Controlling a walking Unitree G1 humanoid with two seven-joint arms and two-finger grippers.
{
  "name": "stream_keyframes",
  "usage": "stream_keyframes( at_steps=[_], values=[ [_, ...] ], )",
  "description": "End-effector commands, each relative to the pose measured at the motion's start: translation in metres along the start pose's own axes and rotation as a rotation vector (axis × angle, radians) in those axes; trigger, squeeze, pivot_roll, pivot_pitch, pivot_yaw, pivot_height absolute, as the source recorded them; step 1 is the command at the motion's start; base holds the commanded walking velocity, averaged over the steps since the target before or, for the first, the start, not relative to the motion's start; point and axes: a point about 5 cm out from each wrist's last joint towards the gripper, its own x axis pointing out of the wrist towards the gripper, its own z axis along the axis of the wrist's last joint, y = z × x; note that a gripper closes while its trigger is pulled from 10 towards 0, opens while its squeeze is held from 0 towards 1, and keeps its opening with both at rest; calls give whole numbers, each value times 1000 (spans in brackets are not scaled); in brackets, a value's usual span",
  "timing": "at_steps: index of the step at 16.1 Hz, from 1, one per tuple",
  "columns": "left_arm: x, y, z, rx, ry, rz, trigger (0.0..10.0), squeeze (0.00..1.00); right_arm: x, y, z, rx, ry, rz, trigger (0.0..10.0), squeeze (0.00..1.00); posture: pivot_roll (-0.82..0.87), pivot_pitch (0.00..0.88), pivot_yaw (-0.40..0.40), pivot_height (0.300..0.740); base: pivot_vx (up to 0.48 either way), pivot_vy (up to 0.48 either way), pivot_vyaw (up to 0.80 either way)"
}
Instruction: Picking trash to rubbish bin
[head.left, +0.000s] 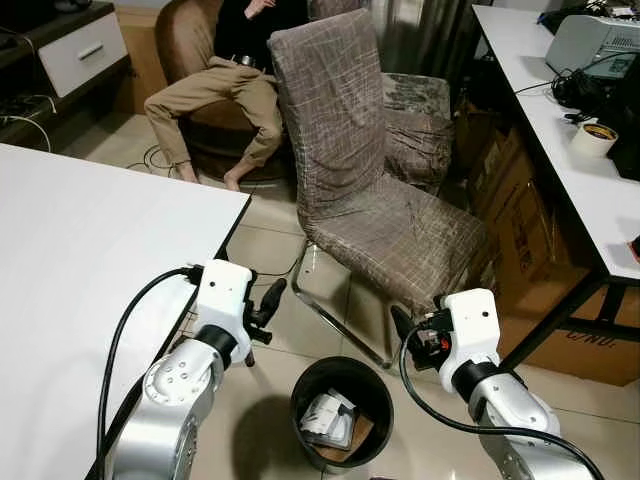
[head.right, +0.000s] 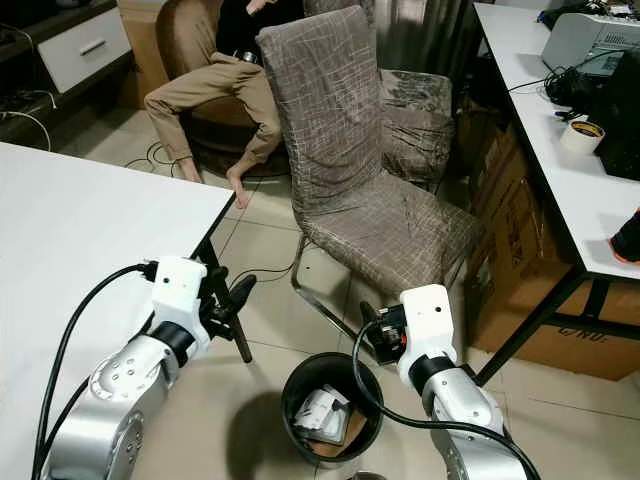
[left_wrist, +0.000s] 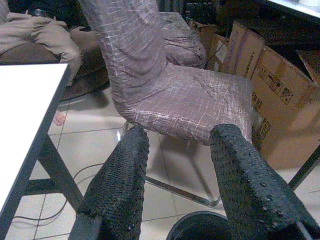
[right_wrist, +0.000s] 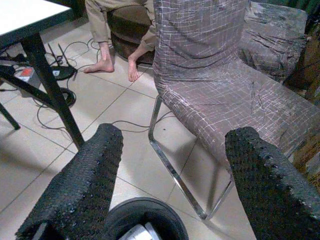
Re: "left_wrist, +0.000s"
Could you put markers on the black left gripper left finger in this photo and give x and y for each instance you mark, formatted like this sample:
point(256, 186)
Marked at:
point(120, 180)

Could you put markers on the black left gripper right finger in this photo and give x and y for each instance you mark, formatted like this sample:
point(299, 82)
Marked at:
point(245, 180)

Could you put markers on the black rubbish bin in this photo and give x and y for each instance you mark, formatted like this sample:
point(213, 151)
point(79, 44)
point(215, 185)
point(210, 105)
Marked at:
point(190, 225)

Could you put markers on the large printed cardboard box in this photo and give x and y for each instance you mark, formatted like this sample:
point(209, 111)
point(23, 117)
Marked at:
point(287, 125)

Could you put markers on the small pink floor item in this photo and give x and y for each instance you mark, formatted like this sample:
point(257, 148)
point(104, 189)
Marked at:
point(60, 120)

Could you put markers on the brown plaid covered chair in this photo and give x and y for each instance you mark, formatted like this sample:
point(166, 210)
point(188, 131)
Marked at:
point(182, 42)
point(175, 100)

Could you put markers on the brown upholstered seat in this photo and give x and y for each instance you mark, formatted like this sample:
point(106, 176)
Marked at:
point(92, 65)

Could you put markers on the brown cardboard box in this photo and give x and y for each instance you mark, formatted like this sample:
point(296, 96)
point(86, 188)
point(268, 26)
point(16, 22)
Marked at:
point(245, 50)
point(212, 42)

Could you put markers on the person in beige trousers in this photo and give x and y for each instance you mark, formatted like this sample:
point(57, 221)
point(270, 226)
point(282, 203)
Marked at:
point(37, 32)

